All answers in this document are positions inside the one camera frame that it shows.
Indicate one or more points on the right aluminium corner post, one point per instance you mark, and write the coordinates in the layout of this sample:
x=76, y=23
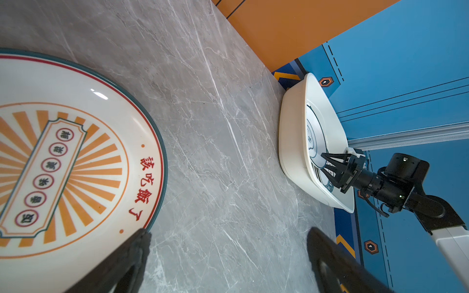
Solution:
x=430, y=135

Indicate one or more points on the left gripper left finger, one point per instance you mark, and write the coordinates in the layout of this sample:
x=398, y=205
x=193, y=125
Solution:
x=122, y=271

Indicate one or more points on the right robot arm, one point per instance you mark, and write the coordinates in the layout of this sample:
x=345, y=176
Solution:
x=447, y=230

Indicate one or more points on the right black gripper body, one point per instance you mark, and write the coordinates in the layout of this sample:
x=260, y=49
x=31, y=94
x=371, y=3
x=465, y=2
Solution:
x=398, y=186

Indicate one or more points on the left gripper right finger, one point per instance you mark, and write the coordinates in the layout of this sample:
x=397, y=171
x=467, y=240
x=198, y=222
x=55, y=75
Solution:
x=336, y=270

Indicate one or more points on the white plate brown flower outline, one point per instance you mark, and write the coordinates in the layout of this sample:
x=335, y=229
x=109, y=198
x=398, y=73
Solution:
x=316, y=143

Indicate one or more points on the plate with orange sunburst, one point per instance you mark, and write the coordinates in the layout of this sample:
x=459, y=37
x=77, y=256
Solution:
x=83, y=167

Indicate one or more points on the white plastic bin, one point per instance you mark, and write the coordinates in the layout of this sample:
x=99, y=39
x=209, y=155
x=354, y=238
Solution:
x=292, y=141

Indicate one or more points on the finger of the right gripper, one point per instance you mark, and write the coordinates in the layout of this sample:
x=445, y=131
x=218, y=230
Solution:
x=340, y=161
x=340, y=177

